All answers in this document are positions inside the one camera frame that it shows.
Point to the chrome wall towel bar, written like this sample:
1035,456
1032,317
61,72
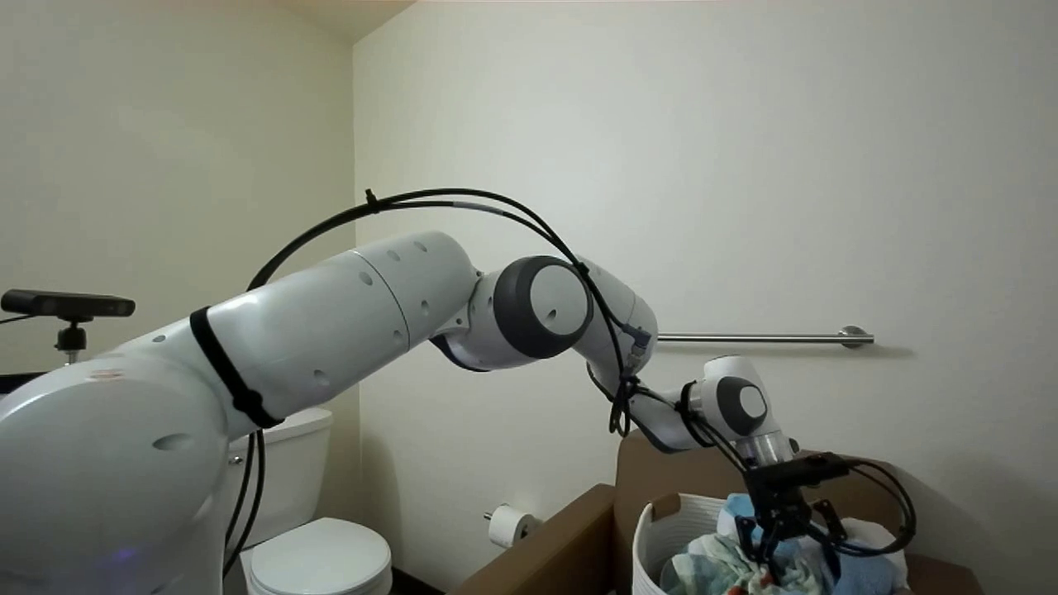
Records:
847,337

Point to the white toilet paper roll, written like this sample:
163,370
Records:
509,525

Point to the white woven hamper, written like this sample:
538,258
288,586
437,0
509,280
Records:
661,528

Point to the small floral patterned towel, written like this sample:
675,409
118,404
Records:
718,565

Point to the brown armchair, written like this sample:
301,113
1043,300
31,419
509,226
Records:
588,545

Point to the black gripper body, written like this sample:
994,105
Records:
786,514

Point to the black camera on stand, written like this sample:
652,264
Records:
72,309

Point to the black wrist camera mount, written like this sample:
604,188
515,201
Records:
810,471

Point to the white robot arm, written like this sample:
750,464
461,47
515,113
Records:
115,467

